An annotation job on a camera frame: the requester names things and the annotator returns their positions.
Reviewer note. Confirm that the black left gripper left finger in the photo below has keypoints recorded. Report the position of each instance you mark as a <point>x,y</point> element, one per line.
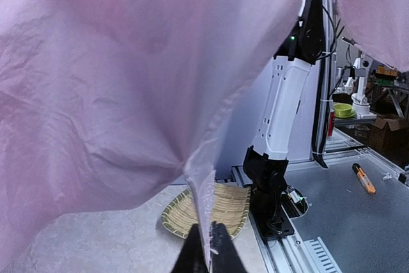
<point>191,258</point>

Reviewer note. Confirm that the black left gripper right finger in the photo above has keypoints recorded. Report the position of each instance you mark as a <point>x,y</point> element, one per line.
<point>224,256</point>

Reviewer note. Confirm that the pink and black folding umbrella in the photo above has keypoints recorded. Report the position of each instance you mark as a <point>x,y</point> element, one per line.
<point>104,103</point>

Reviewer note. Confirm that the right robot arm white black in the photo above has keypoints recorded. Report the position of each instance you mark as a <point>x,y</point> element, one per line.
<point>312,40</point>

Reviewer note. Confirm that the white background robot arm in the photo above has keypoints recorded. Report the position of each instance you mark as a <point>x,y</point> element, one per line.
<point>356,85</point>

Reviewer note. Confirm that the woven bamboo tray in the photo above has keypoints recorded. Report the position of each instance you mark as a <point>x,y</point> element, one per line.
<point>231,208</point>

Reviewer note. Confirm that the orange marker pen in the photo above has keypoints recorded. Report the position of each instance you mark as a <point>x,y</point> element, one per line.
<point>363,178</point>

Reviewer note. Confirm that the green bowl in background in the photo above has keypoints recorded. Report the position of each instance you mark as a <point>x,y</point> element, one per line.
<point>343,111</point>

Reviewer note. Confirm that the cardboard box in background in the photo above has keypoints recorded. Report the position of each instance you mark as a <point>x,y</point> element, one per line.
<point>388,132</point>

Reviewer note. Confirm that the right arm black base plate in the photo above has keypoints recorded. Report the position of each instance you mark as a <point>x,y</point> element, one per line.
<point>273,225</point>

